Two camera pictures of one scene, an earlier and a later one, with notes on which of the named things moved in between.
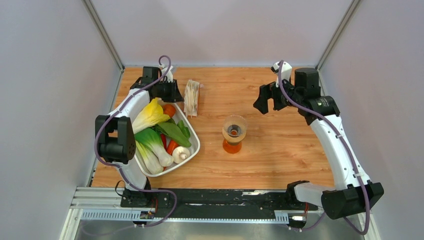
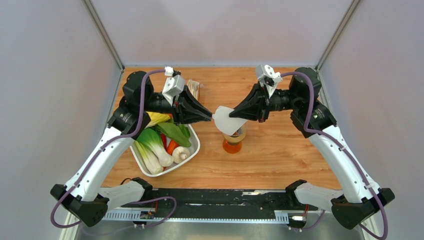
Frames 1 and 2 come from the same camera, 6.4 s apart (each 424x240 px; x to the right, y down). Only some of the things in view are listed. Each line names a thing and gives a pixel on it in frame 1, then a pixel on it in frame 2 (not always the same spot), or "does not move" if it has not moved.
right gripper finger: (280, 101) -> (253, 97)
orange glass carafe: (232, 147) does not move
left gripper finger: (176, 96) -> (194, 101)
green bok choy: (151, 137) does not move
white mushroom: (180, 154) does not move
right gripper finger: (265, 93) -> (250, 112)
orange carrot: (171, 146) does not move
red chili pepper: (164, 141) does not move
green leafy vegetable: (177, 132) does not move
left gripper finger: (168, 97) -> (189, 116)
